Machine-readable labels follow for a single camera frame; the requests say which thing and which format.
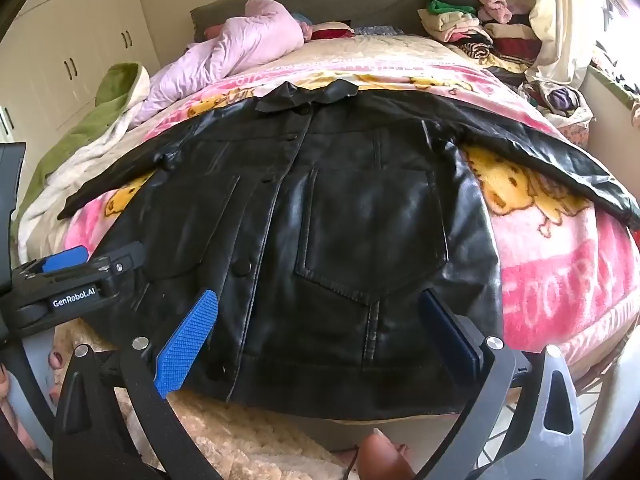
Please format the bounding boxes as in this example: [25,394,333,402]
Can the beige fuzzy robe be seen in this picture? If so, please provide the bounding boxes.
[50,320,361,480]

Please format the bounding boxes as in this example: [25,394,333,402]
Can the bright window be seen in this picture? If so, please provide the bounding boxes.
[592,0,640,68]

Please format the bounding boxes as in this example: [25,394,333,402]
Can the green and white blanket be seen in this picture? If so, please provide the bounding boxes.
[12,62,151,261]

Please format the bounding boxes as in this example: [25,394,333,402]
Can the person's left hand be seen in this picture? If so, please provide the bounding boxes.
[47,344,68,397]

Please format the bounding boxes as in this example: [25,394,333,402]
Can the pink printed fleece blanket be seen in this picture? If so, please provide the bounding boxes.
[65,62,640,376]

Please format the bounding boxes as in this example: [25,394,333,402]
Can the pile of folded clothes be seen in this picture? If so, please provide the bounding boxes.
[417,0,543,86]

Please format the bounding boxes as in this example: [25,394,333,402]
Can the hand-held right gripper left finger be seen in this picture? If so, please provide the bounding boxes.
[52,289,221,480]

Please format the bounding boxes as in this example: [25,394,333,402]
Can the floral cloths on sill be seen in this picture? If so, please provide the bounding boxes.
[590,40,640,128]

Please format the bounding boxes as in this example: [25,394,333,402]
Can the patterned bag with clothes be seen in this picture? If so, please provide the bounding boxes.
[520,80,596,133]

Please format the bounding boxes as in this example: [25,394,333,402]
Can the black leather jacket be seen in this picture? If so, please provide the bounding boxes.
[57,80,640,421]

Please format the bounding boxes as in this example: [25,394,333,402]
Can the beige bed sheet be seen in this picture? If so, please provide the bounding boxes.
[280,34,481,73]

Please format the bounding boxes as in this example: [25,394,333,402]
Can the grey-green bed headboard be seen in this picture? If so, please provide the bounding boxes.
[190,0,433,43]

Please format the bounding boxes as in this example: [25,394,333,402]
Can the red cloth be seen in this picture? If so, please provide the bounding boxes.
[312,22,356,41]

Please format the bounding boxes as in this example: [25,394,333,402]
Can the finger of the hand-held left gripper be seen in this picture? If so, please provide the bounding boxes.
[87,241,147,286]
[25,245,90,276]

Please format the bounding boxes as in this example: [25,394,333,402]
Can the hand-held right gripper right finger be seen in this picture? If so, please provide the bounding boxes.
[419,289,586,480]

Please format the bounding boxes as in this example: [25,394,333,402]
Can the cream curtain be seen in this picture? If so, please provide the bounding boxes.
[525,0,608,91]

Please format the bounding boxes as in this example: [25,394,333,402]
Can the lilac quilted duvet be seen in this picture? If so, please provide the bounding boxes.
[132,0,306,123]

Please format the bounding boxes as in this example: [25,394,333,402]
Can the beige bed base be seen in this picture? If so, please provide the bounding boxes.
[235,400,481,456]

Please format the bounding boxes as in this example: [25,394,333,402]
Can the white wardrobe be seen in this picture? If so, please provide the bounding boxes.
[0,0,161,143]

